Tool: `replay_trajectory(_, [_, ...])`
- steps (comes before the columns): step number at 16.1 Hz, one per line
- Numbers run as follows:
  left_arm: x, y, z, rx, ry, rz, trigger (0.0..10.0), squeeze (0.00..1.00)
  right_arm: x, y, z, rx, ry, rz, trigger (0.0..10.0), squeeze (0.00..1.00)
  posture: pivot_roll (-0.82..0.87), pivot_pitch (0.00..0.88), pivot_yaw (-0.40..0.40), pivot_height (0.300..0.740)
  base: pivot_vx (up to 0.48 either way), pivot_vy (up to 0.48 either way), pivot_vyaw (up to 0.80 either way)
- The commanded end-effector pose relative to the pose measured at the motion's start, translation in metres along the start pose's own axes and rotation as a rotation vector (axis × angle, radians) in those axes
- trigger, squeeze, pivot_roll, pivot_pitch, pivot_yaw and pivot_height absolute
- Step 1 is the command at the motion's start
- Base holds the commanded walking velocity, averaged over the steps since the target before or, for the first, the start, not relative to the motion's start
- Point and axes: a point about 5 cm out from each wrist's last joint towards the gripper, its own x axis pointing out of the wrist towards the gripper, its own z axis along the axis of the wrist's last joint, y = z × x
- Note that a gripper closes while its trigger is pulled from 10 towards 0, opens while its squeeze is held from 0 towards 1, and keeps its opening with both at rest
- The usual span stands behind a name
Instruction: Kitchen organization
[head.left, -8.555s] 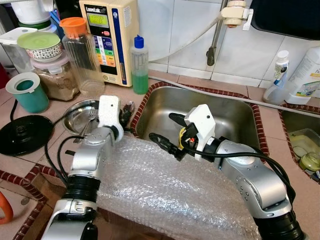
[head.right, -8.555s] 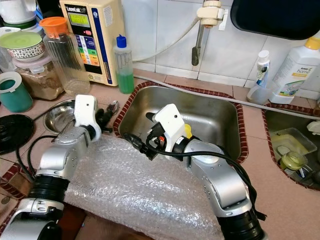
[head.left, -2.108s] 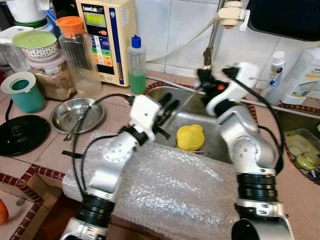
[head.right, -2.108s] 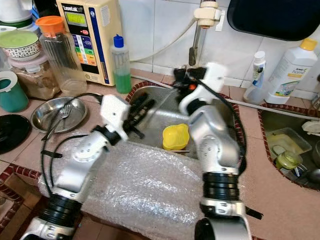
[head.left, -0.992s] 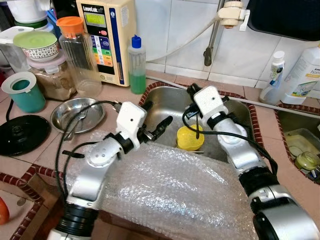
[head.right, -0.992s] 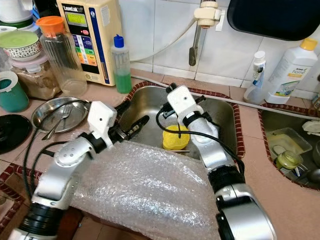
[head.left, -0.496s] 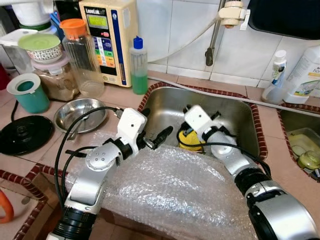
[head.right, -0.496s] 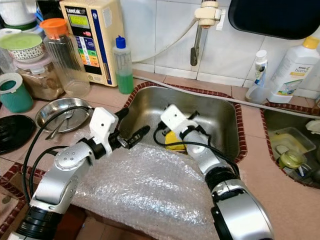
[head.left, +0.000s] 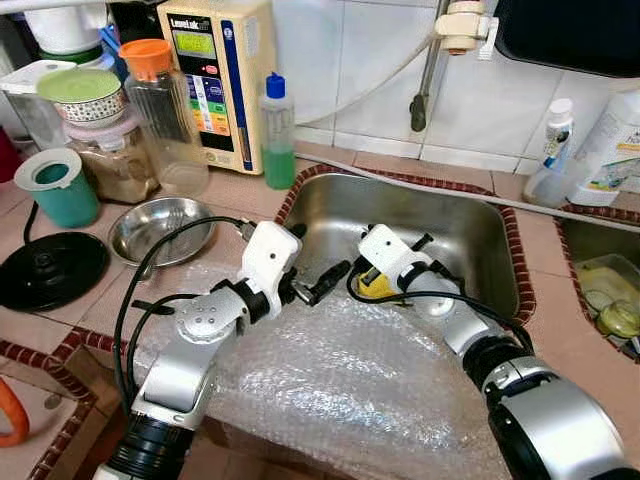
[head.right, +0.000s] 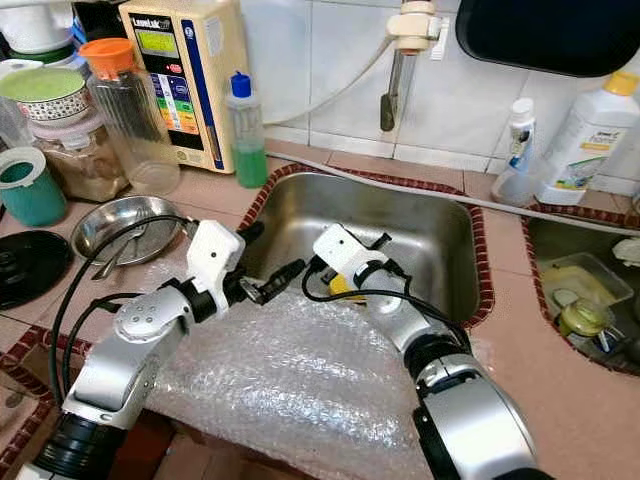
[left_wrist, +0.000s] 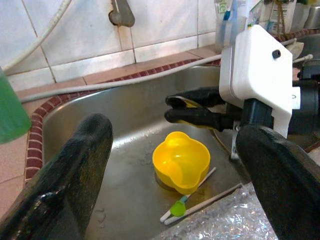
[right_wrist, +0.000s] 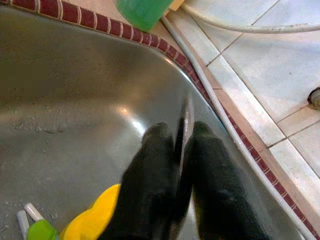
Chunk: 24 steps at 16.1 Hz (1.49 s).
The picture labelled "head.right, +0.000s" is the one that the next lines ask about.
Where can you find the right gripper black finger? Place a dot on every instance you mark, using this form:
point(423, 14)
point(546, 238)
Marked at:
point(377, 241)
point(313, 270)

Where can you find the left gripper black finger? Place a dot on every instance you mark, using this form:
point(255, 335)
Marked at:
point(282, 279)
point(250, 232)

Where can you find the yellow plastic cup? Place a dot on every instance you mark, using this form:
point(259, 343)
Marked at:
point(345, 290)

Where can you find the shallow stainless steel bowl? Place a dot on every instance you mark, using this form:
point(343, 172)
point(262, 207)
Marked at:
point(120, 220)

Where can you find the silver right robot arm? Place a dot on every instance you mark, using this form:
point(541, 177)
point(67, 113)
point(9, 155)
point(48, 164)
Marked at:
point(480, 430)

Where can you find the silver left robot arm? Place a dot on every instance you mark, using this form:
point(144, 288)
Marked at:
point(140, 335)

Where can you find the white kitchen appliance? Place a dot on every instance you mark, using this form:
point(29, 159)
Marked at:
point(35, 25)

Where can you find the stainless steel sink basin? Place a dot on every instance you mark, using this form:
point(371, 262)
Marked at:
point(550, 245)
point(430, 230)

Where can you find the green soap bottle blue cap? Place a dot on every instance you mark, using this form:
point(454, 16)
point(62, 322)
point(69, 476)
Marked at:
point(248, 165)

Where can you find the clear bubble wrap sheet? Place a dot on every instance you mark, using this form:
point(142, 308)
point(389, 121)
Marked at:
point(280, 390)

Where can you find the beige water ionizer machine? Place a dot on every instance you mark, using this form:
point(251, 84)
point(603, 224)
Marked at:
point(185, 90)

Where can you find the glass jar with orange lid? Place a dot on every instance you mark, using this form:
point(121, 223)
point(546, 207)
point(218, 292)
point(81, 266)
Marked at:
point(130, 120)

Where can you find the jar of brown powder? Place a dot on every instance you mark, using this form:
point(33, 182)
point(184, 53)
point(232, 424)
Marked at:
point(90, 170)

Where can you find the clear plastic food container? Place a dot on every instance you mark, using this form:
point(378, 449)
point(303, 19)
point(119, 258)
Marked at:
point(580, 275)

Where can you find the teal mug with white rim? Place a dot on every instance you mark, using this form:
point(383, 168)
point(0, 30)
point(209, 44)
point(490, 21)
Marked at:
point(35, 200)

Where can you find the black round kettle base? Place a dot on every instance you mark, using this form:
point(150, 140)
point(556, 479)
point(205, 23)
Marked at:
point(30, 270)

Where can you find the greenish glass cup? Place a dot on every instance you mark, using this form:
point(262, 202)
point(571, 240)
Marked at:
point(585, 318)

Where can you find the white detergent bottle yellow cap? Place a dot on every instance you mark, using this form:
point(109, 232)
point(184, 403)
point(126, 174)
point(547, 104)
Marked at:
point(590, 140)

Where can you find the patterned bowl with green lid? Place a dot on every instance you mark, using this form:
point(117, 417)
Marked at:
point(45, 95)

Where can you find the white plastic ladle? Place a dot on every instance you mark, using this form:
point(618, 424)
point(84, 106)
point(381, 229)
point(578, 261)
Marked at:
point(628, 250)

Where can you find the black hanging tray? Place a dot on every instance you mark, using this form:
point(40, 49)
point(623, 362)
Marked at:
point(550, 35)

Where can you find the clear container with white lid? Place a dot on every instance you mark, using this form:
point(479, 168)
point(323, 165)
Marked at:
point(10, 68)

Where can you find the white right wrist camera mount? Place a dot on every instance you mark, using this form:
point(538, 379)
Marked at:
point(340, 250)

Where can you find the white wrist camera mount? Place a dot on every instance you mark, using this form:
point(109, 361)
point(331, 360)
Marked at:
point(340, 250)
point(215, 255)

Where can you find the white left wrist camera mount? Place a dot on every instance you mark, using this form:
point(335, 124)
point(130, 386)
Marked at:
point(215, 255)

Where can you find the wall tap with steel spout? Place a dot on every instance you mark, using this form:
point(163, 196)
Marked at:
point(415, 28)

